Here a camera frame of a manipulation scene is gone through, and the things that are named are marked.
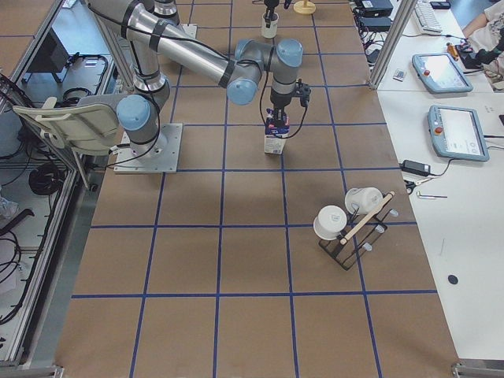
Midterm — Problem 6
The blue white milk carton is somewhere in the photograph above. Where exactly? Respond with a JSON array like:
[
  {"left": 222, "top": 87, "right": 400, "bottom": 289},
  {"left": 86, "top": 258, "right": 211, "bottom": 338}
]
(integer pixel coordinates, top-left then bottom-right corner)
[{"left": 264, "top": 108, "right": 290, "bottom": 154}]

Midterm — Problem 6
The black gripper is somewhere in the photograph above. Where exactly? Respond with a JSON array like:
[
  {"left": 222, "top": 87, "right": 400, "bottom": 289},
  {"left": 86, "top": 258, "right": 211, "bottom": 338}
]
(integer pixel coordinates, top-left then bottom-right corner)
[
  {"left": 263, "top": 0, "right": 276, "bottom": 27},
  {"left": 267, "top": 91, "right": 293, "bottom": 127}
]

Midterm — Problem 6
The white keyboard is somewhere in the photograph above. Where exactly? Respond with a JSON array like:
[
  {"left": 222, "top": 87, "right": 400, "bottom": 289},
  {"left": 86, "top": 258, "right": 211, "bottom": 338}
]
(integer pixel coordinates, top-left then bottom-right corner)
[{"left": 413, "top": 1, "right": 443, "bottom": 35}]

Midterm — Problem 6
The white mug on rack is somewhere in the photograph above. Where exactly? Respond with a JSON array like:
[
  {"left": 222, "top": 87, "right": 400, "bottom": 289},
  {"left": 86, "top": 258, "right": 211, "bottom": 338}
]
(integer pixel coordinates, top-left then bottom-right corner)
[
  {"left": 313, "top": 205, "right": 347, "bottom": 241},
  {"left": 345, "top": 187, "right": 383, "bottom": 215}
]

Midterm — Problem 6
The upper teach pendant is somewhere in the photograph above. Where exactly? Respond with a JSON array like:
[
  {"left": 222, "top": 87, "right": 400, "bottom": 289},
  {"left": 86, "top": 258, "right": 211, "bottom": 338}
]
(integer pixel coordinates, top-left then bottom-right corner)
[{"left": 412, "top": 53, "right": 473, "bottom": 94}]

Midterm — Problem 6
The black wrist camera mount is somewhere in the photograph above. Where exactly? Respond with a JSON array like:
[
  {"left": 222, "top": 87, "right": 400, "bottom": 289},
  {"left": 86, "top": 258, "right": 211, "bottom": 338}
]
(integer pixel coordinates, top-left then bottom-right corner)
[{"left": 293, "top": 78, "right": 311, "bottom": 109}]

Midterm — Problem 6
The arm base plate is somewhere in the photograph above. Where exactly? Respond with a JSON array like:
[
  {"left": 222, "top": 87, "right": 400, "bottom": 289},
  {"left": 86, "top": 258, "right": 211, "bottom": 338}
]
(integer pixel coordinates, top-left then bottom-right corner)
[{"left": 113, "top": 123, "right": 183, "bottom": 174}]

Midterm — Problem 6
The black wire mug rack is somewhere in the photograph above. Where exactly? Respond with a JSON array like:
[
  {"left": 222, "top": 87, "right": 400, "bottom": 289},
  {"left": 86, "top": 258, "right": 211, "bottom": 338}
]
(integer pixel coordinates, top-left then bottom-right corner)
[{"left": 317, "top": 192, "right": 395, "bottom": 271}]

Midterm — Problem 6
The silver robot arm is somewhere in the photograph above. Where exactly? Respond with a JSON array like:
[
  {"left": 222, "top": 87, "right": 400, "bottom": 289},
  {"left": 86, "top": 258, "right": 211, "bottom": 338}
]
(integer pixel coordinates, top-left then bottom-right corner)
[{"left": 87, "top": 1, "right": 310, "bottom": 154}]

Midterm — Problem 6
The beige plastic chair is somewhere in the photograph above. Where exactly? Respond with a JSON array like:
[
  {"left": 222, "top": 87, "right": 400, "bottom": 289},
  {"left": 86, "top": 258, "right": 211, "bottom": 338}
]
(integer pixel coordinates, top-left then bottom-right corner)
[{"left": 13, "top": 94, "right": 126, "bottom": 156}]

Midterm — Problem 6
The black power brick on desk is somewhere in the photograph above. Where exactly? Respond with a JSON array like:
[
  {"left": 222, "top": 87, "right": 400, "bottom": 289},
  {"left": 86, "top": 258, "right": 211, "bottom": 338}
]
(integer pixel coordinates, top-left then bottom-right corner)
[{"left": 399, "top": 160, "right": 431, "bottom": 177}]

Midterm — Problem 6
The white ribbed mug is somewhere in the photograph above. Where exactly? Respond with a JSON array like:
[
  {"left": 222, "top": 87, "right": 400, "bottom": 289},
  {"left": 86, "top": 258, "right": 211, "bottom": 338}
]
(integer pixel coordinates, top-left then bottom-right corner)
[{"left": 261, "top": 13, "right": 279, "bottom": 39}]

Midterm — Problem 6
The aluminium frame post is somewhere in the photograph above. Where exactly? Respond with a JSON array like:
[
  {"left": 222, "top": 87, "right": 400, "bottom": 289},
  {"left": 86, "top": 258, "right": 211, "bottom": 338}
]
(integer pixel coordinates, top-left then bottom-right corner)
[{"left": 369, "top": 0, "right": 417, "bottom": 90}]

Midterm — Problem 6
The teach pendant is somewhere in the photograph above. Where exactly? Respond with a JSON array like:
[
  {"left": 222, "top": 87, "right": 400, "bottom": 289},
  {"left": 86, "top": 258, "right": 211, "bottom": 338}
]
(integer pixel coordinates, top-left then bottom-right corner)
[
  {"left": 412, "top": 53, "right": 473, "bottom": 94},
  {"left": 427, "top": 106, "right": 490, "bottom": 161}
]

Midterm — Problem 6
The lower teach pendant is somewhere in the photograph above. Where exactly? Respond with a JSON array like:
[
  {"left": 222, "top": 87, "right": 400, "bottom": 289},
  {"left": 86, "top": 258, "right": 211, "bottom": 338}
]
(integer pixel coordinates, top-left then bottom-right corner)
[{"left": 427, "top": 106, "right": 490, "bottom": 161}]

